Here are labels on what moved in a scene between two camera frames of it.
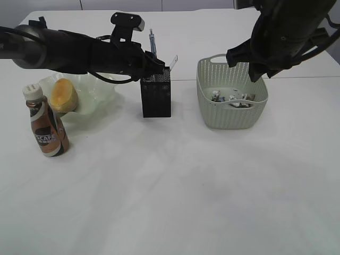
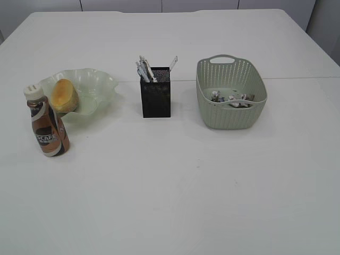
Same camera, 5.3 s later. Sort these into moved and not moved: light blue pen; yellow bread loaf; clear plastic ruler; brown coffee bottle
Moved: light blue pen
Not moved: clear plastic ruler; brown coffee bottle; yellow bread loaf
